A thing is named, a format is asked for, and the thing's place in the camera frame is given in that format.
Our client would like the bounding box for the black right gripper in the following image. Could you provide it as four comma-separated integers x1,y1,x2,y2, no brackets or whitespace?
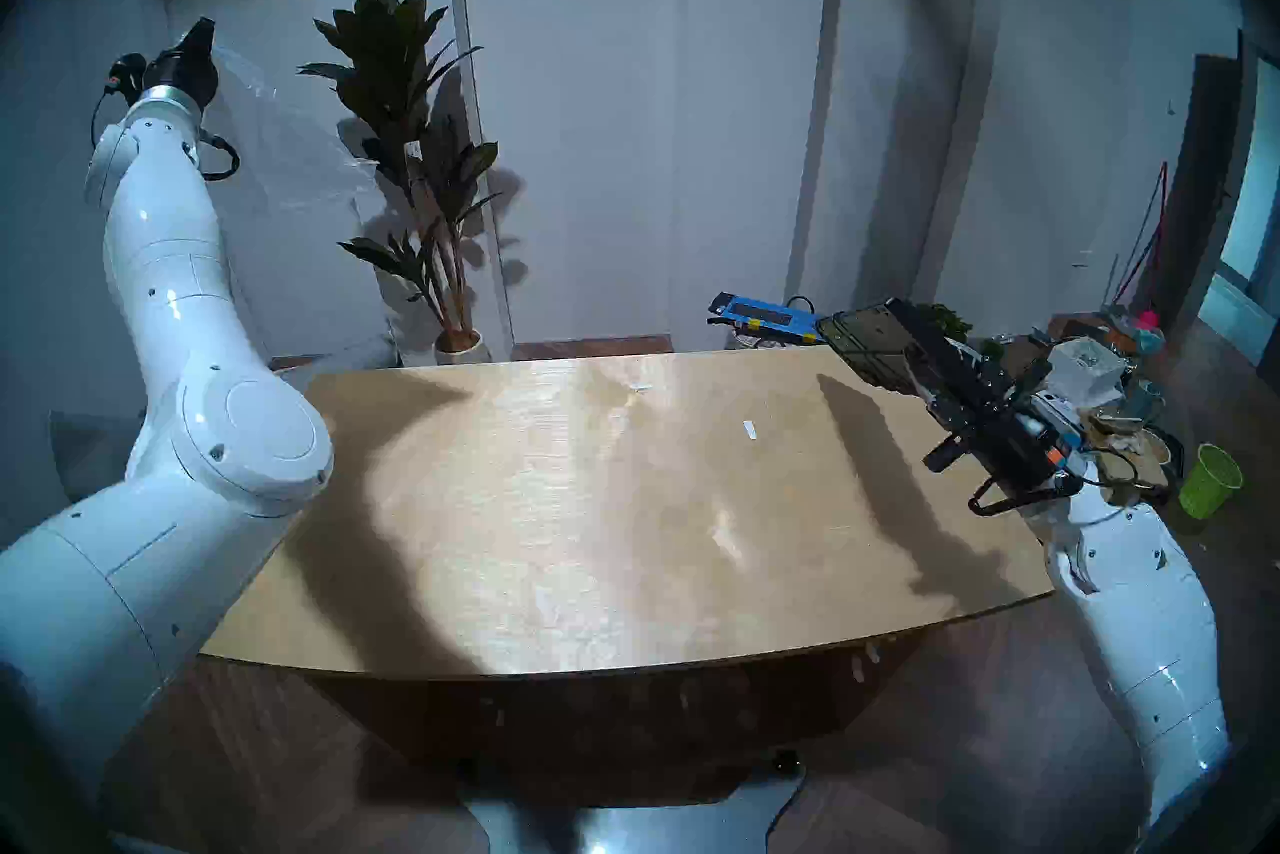
922,352,1081,493

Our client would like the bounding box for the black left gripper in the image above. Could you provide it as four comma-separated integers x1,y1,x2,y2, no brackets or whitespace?
145,18,217,113

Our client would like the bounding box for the black keyboard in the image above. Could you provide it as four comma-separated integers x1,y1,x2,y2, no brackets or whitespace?
818,297,1011,423

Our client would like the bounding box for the clear plastic bag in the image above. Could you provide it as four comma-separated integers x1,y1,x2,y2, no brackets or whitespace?
205,47,386,213

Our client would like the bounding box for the blue keyboard box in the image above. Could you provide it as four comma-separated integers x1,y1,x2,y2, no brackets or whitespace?
708,292,831,341

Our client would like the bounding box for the white open box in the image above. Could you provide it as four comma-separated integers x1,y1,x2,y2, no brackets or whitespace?
1045,340,1126,408

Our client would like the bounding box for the wooden board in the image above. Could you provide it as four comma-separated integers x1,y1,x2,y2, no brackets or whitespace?
1085,422,1171,488

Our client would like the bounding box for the tall dark leafy plant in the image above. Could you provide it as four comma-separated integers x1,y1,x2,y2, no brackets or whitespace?
298,0,501,338

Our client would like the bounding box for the green plastic basket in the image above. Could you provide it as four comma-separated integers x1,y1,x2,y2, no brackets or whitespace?
1178,444,1244,520

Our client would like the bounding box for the dark brown open door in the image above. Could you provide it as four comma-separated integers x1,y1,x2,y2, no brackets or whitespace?
1160,57,1241,333

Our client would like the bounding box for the dark wooden table base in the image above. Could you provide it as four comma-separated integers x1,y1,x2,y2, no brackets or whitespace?
320,642,921,803

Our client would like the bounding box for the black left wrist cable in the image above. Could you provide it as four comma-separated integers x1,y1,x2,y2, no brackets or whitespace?
195,132,241,183

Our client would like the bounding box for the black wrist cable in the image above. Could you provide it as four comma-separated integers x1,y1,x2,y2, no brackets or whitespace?
1085,447,1151,493
195,132,241,183

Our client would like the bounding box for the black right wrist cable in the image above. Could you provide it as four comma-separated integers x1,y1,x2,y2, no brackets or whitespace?
1085,447,1151,493

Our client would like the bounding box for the red handled broom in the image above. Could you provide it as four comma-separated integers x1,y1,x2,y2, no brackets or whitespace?
1110,162,1169,313

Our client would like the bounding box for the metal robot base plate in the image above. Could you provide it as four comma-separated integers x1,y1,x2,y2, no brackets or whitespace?
460,762,806,854

